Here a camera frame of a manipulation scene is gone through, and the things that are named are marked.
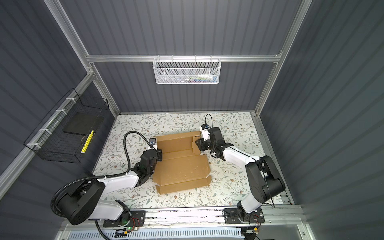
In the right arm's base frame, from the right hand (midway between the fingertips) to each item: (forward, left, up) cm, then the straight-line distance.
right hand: (200, 141), depth 91 cm
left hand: (-4, +26, +1) cm, 26 cm away
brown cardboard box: (-11, +11, -11) cm, 20 cm away
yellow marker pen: (-16, +54, +18) cm, 59 cm away
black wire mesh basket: (-8, +65, +20) cm, 69 cm away
